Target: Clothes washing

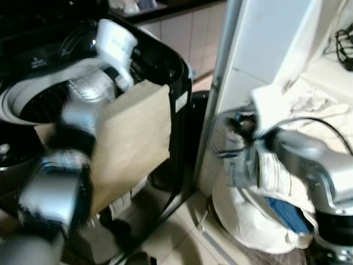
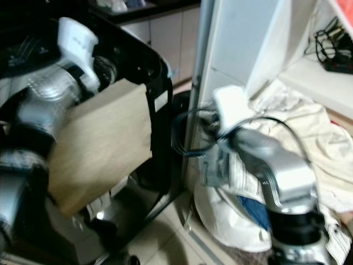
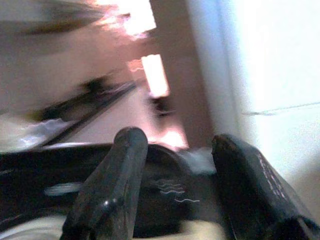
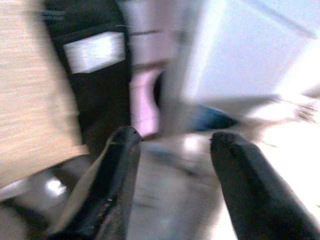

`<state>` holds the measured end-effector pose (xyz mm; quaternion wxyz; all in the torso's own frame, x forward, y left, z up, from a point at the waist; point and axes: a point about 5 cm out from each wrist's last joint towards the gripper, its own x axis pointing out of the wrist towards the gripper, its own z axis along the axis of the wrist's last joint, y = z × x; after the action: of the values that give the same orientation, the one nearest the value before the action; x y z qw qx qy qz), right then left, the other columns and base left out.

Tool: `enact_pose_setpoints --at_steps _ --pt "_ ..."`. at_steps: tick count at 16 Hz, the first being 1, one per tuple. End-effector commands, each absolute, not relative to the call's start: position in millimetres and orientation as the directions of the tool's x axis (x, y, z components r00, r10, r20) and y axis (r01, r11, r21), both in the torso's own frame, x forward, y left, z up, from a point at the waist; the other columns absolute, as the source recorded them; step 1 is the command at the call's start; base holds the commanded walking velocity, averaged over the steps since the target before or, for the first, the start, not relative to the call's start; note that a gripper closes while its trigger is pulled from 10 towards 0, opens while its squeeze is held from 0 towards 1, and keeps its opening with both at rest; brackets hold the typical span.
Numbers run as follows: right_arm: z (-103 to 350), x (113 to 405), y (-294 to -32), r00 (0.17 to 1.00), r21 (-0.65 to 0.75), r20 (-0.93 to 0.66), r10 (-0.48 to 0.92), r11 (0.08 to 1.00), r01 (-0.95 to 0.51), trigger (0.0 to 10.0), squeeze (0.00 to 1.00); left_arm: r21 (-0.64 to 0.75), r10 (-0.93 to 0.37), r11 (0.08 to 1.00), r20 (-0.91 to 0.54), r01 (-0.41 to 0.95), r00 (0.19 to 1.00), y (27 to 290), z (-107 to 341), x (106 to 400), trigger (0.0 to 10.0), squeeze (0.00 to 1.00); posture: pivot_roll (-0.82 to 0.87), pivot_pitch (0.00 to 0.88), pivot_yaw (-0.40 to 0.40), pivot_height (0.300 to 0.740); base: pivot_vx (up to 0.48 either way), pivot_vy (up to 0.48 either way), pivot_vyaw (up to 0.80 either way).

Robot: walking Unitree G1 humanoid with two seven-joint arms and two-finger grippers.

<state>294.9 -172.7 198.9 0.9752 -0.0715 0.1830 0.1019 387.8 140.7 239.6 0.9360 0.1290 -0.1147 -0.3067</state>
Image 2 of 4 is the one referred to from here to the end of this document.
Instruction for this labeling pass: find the cream crumpled garment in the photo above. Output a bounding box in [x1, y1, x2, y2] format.
[248, 83, 353, 221]

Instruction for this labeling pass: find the dark kitchen counter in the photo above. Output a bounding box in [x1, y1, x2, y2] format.
[88, 0, 201, 24]

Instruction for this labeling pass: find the tan brown cloth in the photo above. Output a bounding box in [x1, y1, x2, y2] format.
[45, 78, 154, 217]

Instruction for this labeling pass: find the red item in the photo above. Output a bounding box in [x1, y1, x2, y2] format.
[331, 117, 353, 136]

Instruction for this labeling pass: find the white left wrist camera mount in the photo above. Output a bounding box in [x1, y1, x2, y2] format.
[58, 17, 101, 93]

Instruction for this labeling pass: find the black cable bundle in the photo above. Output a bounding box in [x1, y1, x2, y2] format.
[306, 15, 353, 75]

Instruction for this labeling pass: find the blue cloth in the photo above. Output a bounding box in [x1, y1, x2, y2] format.
[242, 194, 272, 232]

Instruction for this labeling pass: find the white laundry bundle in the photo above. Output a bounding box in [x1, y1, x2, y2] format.
[193, 155, 274, 253]

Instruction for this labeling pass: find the white washer label sticker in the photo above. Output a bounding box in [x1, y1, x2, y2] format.
[154, 90, 169, 114]

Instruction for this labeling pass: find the black top-load washing machine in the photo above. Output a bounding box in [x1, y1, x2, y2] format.
[0, 11, 174, 265]

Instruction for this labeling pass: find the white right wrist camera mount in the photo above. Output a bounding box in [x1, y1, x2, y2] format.
[212, 84, 254, 136]

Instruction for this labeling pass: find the white shelf cabinet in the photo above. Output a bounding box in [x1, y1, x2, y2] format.
[185, 0, 353, 183]

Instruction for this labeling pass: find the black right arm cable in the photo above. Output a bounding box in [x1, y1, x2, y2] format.
[232, 115, 312, 163]

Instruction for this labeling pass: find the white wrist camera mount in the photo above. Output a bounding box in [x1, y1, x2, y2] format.
[58, 17, 101, 93]
[212, 84, 254, 136]

